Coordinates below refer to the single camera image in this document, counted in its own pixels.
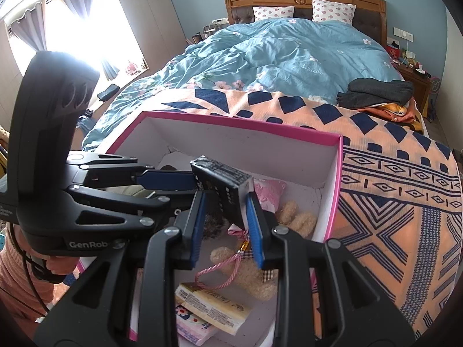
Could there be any dark fuzzy object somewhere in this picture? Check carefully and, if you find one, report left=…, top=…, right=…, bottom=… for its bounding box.
left=203, top=211, right=230, bottom=241

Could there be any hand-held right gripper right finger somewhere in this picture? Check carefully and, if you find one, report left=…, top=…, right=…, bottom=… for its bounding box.
left=246, top=192, right=416, bottom=347

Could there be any black cable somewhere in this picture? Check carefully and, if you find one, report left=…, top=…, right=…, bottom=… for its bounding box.
left=7, top=224, right=49, bottom=319

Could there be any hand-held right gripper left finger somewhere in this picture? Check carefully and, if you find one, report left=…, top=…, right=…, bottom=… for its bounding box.
left=31, top=190, right=208, bottom=347

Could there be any blue clothing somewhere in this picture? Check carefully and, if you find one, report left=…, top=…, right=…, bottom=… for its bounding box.
left=76, top=110, right=96, bottom=134

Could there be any black rectangular box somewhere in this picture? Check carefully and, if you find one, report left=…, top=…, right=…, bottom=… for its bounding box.
left=190, top=155, right=254, bottom=228

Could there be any person's left hand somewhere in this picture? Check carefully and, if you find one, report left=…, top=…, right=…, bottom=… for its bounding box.
left=45, top=255, right=81, bottom=279

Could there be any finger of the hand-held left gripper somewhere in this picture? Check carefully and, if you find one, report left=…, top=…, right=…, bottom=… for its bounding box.
left=67, top=153, right=198, bottom=191
left=67, top=184, right=198, bottom=229

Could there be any floral tissue packet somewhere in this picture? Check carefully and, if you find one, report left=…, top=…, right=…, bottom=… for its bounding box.
left=174, top=304, right=219, bottom=347

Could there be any pink cardboard box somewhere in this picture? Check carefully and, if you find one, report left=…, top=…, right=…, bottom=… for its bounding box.
left=74, top=111, right=344, bottom=347

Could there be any pink cord charm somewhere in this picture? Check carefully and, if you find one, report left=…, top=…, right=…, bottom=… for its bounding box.
left=194, top=224, right=254, bottom=290

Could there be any black pouch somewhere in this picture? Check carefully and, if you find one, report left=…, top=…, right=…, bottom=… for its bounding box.
left=97, top=84, right=120, bottom=102

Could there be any blue floral duvet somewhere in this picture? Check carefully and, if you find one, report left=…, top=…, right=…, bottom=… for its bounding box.
left=81, top=18, right=406, bottom=152

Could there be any yellow packet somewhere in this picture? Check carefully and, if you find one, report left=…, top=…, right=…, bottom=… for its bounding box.
left=175, top=283, right=252, bottom=336

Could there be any orange patterned blanket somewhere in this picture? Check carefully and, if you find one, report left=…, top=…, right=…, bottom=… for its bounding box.
left=155, top=88, right=463, bottom=340

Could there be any beige wardrobe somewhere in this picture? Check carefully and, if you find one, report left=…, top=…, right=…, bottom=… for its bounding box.
left=139, top=0, right=189, bottom=69

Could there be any pink satin packet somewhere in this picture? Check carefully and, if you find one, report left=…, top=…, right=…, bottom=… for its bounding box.
left=253, top=179, right=287, bottom=212

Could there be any wooden nightstand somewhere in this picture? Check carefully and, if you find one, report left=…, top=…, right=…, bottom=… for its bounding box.
left=392, top=60, right=440, bottom=116

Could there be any grey curtain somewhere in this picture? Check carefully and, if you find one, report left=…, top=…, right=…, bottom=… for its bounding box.
left=58, top=0, right=121, bottom=80
left=7, top=2, right=47, bottom=53

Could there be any person's left forearm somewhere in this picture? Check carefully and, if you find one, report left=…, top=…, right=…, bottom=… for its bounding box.
left=0, top=233, right=55, bottom=320

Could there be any beige teddy bear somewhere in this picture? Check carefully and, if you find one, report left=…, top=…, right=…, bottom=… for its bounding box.
left=210, top=200, right=319, bottom=301

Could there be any white patterned pillow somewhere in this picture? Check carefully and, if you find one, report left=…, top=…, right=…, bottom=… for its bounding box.
left=312, top=0, right=357, bottom=26
left=252, top=5, right=295, bottom=22

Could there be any orange clothing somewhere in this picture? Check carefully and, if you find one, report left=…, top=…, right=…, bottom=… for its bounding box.
left=356, top=102, right=424, bottom=131

